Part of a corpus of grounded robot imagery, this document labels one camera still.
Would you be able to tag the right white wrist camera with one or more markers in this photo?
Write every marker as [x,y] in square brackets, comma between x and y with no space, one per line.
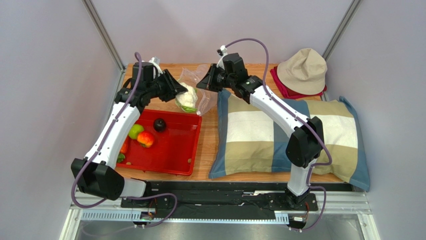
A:
[222,52]

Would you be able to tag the clear zip top bag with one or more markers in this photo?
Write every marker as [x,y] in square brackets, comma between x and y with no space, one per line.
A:
[206,99]

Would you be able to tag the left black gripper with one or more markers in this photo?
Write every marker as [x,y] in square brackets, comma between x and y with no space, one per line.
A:
[173,88]

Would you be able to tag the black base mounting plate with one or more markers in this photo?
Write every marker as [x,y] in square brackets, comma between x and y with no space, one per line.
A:
[230,200]

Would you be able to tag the orange carrot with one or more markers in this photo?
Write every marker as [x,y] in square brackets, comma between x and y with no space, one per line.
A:
[124,148]

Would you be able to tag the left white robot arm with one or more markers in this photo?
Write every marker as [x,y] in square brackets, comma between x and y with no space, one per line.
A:
[95,174]

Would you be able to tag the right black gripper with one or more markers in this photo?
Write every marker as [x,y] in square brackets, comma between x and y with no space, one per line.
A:
[213,78]

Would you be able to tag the red yellow apple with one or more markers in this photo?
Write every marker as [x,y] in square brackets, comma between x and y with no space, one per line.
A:
[145,139]

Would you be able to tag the green apple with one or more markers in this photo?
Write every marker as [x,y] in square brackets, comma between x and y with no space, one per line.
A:
[135,130]

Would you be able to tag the white green cauliflower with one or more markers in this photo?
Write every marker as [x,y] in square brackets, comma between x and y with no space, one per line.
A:
[187,100]

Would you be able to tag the red folded cloth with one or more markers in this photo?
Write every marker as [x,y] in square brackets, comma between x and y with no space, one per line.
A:
[285,91]

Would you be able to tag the aluminium frame rail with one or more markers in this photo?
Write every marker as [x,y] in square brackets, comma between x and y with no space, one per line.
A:
[162,206]

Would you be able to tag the beige bucket hat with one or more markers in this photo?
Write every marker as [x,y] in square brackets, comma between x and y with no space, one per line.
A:
[304,72]

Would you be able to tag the dark purple mangosteen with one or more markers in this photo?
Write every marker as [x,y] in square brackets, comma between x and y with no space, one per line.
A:
[159,125]

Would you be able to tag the plaid blue beige pillow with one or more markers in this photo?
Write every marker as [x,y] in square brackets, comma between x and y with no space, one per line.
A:
[250,141]

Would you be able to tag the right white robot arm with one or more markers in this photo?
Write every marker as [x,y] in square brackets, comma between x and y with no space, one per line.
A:
[306,135]

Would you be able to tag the red plastic tray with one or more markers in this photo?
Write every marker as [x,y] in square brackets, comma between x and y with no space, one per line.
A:
[174,150]

